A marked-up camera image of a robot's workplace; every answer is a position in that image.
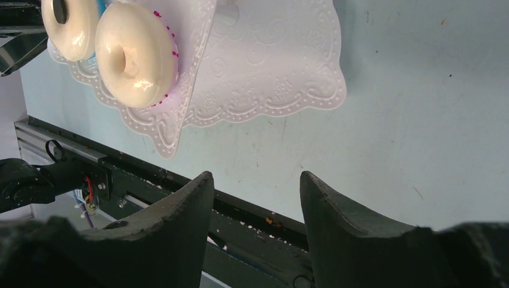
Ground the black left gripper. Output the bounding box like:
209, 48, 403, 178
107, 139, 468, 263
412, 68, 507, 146
1, 0, 44, 38

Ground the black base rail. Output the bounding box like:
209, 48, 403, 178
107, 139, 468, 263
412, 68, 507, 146
14, 118, 315, 287

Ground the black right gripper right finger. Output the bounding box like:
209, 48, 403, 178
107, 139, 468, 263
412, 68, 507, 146
300, 171, 508, 287

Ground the white frosted donut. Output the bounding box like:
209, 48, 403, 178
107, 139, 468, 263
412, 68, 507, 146
95, 2, 178, 109

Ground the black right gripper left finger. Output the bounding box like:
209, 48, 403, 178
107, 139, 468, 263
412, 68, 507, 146
1, 172, 214, 287

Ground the white chocolate-hole donut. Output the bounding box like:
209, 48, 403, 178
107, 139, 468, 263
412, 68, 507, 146
41, 1, 104, 61

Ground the white three-tier cake stand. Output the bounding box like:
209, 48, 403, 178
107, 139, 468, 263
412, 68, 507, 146
47, 1, 347, 158

